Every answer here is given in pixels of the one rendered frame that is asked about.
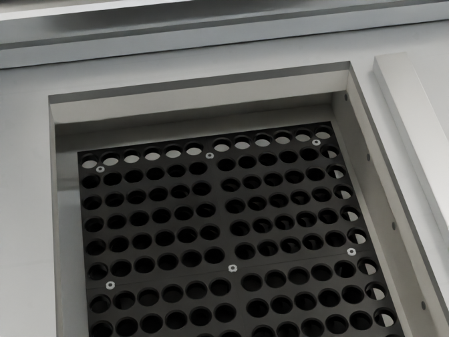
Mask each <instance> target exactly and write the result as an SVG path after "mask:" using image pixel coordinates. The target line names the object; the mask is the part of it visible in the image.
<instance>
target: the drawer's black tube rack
mask: <svg viewBox="0 0 449 337"><path fill-rule="evenodd" d="M205 139H206V145H207V149H208V153H207V154H206V156H203V157H197V158H187V159H181V160H171V161H165V162H155V163H148V164H138V165H132V166H122V167H116V168H106V169H104V167H102V166H99V167H98V168H97V169H96V170H94V171H84V172H79V184H80V205H81V216H82V237H83V247H84V268H85V279H86V300H87V311H88V331H89V337H405V336H404V332H403V330H402V327H401V324H400V321H399V318H398V315H397V312H396V309H395V307H394V303H393V301H392V297H391V295H390V292H389V289H388V286H387V283H386V280H385V277H384V275H383V272H382V269H381V266H380V263H379V260H378V257H377V255H376V251H375V249H374V246H373V243H372V240H371V237H370V235H369V231H368V229H367V225H366V223H365V219H364V218H363V214H362V212H361V208H360V206H359V202H358V200H357V197H356V194H355V191H354V188H353V185H352V182H351V179H350V177H349V173H348V171H347V167H346V165H345V162H344V159H343V156H342V153H341V150H340V147H339V145H338V142H337V140H332V141H326V142H320V141H319V140H313V142H312V143H310V144H300V145H293V146H283V147H277V148H267V149H261V150H251V151H245V152H235V153H229V154H219V155H214V154H213V153H211V152H210V150H209V146H208V140H207V137H206V136H205ZM328 150H330V151H332V152H334V153H335V154H336V155H337V156H336V157H334V158H330V157H329V154H328ZM334 171H340V172H342V173H343V176H342V177H341V178H338V179H337V178H336V176H335V172H334ZM341 191H346V192H348V193H349V194H350V195H351V197H350V198H348V199H343V196H342V194H341ZM348 212H352V213H355V214H356V215H357V217H358V219H356V220H355V221H350V218H349V215H348ZM355 234H359V235H362V236H363V237H364V238H365V242H364V243H361V244H358V242H357V239H356V236H355ZM365 263H367V264H370V265H372V266H374V267H375V269H376V272H375V273H373V274H371V275H368V272H367V269H366V266H365ZM373 288H376V289H379V290H381V291H382V292H383V293H384V296H385V297H384V298H383V299H381V300H377V299H376V295H375V293H374V290H373ZM382 314H386V315H388V316H390V317H391V318H392V320H393V322H394V323H393V324H392V325H391V326H388V327H386V326H385V324H384V320H383V318H382ZM93 335H94V336H93Z"/></svg>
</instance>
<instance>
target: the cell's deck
mask: <svg viewBox="0 0 449 337"><path fill-rule="evenodd" d="M400 52H407V54H408V56H409V58H410V61H411V63H412V65H413V67H414V69H415V71H416V73H417V75H418V77H419V80H420V82H421V84H422V86H423V89H424V91H425V93H426V95H427V97H428V99H429V101H430V103H431V105H432V108H433V110H434V112H435V114H436V117H437V119H438V121H439V123H440V125H441V127H442V129H443V131H444V133H445V135H446V138H447V140H448V142H449V19H446V20H439V21H428V22H421V23H410V24H403V25H392V26H385V27H374V28H367V29H356V30H349V31H338V32H331V33H320V34H313V35H302V36H295V37H284V38H277V39H266V40H259V41H248V42H241V43H230V44H223V45H211V46H204V47H193V48H186V49H175V50H168V51H157V52H150V53H139V54H132V55H121V56H114V57H108V58H96V59H90V60H78V61H72V62H60V63H54V64H42V65H36V66H24V67H18V68H6V69H0V337H63V317H62V300H61V268H60V251H59V219H58V202H57V169H56V153H55V124H65V123H72V122H83V121H88V120H99V119H106V118H117V117H123V116H133V115H139V114H150V113H157V112H167V111H173V110H184V109H190V108H201V107H207V106H218V105H224V104H235V103H241V102H252V101H258V100H269V99H275V98H286V97H292V96H302V95H309V94H320V93H326V92H336V91H343V90H346V91H347V95H348V96H349V100H350V102H351V105H352V107H353V111H354V112H355V116H356V118H357V121H358V123H359V127H360V128H361V132H362V134H363V137H364V139H365V143H366V144H367V148H368V150H369V153H370V155H371V159H372V160H373V164H374V166H375V168H376V171H377V174H378V177H379V179H380V182H381V184H382V187H383V190H384V193H385V195H386V198H387V200H388V203H389V206H390V209H391V211H392V214H393V216H394V219H395V222H396V225H397V227H398V230H399V232H400V235H401V238H402V241H403V243H404V246H405V248H406V251H407V254H408V257H409V259H410V262H411V264H412V267H413V270H414V273H415V275H416V278H417V281H418V283H419V286H420V289H421V291H422V294H423V297H424V299H425V301H426V305H427V307H428V310H429V312H430V315H431V317H432V321H433V323H434V326H435V328H436V331H437V333H438V337H449V252H448V249H447V246H446V244H445V242H444V239H443V237H442V234H441V232H440V230H439V228H438V225H437V222H436V220H435V218H434V215H433V213H432V210H431V208H430V206H429V204H428V201H427V198H426V196H425V194H424V191H423V189H422V186H421V184H420V182H419V180H418V177H417V174H416V172H415V170H414V167H413V165H412V162H411V160H410V157H409V155H408V153H407V150H406V147H405V146H404V143H403V141H402V138H401V136H400V133H399V131H398V129H397V126H396V123H395V122H394V119H393V117H392V114H391V112H390V109H389V107H388V105H387V102H386V99H385V98H384V95H383V93H382V90H381V88H380V85H379V83H378V81H377V78H376V75H375V74H374V71H373V69H372V68H373V61H374V56H375V55H382V54H388V53H400Z"/></svg>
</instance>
